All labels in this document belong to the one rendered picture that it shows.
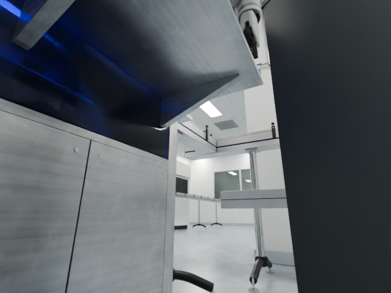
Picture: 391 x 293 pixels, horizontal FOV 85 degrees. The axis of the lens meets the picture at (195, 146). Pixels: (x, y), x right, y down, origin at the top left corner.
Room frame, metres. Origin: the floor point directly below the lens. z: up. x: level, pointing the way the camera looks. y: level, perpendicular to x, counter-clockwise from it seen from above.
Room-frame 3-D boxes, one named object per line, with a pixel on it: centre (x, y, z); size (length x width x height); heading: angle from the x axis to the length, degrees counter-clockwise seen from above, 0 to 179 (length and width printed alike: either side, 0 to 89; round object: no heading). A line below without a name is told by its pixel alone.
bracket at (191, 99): (0.73, -0.01, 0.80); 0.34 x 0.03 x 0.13; 61
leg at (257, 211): (1.50, -0.42, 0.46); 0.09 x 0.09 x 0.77; 61
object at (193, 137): (1.29, 0.06, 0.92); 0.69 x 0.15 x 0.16; 151
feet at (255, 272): (1.50, -0.42, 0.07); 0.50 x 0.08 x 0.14; 151
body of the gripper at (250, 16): (0.61, -0.20, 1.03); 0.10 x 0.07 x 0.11; 151
